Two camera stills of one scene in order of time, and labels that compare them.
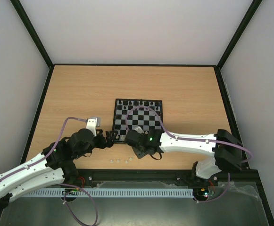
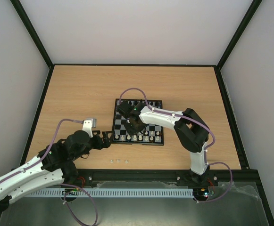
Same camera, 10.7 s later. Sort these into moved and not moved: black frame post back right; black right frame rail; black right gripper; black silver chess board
Moved: black right gripper
Not moved: black silver chess board; black right frame rail; black frame post back right
